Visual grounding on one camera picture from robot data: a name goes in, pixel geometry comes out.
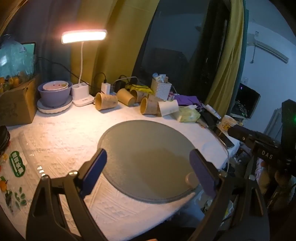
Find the white air conditioner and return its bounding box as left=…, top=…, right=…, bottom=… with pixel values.
left=246, top=40, right=290, bottom=65

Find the round grey mat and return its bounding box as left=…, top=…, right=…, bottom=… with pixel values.
left=97, top=120, right=204, bottom=204

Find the small pink bowl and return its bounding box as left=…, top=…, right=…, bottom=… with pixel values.
left=43, top=80, right=69, bottom=91

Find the yellow curtain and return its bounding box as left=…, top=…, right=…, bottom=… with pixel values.
left=70, top=0, right=245, bottom=121

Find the dark monitor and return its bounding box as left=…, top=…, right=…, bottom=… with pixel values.
left=230, top=83, right=261, bottom=119

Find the white woven basket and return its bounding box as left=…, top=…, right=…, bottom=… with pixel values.
left=151, top=77, right=173, bottom=101

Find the person's right hand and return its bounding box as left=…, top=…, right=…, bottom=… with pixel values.
left=260, top=160, right=296, bottom=209

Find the black round lid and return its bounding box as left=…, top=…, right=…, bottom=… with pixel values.
left=0, top=125, right=11, bottom=151

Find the small screen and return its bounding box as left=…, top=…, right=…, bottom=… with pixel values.
left=20, top=42, right=37, bottom=56

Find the black phone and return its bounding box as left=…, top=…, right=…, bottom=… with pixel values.
left=217, top=133, right=235, bottom=149

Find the black cable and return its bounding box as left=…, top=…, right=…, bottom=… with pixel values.
left=35, top=57, right=97, bottom=95

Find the white cartoon cup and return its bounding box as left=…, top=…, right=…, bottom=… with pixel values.
left=217, top=115, right=238, bottom=134

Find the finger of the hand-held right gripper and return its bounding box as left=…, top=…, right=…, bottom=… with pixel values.
left=227, top=125, right=258, bottom=149

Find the white textured tablecloth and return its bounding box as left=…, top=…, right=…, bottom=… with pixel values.
left=0, top=102, right=234, bottom=241

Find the plastic bag of oranges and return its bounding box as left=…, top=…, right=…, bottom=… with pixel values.
left=0, top=34, right=38, bottom=93

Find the white desk lamp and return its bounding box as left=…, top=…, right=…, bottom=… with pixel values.
left=61, top=29, right=108, bottom=107

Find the white plate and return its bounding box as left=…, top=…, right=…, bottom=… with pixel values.
left=36, top=96, right=73, bottom=114

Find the cardboard box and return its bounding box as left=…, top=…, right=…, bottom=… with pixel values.
left=0, top=74, right=42, bottom=127

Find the green tissue pack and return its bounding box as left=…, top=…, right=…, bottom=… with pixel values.
left=178, top=105, right=201, bottom=123

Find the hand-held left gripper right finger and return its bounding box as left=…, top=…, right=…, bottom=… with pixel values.
left=188, top=149, right=271, bottom=241

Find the purple cloth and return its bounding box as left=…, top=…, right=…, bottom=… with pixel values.
left=173, top=95, right=206, bottom=110

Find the bamboo cup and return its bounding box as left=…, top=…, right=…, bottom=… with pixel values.
left=130, top=89, right=149, bottom=103
left=140, top=97, right=160, bottom=116
left=95, top=92, right=118, bottom=111
left=117, top=88, right=136, bottom=107

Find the white tube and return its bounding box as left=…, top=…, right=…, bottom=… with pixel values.
left=205, top=104, right=222, bottom=119

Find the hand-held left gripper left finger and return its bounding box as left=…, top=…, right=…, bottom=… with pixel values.
left=25, top=148, right=108, bottom=241

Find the purple bowl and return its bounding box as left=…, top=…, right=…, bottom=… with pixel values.
left=37, top=81, right=73, bottom=108

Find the yellow packet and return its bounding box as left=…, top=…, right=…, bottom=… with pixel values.
left=125, top=84, right=154, bottom=95

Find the clear printed plastic bag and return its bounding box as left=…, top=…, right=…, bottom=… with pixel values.
left=0, top=137, right=50, bottom=212

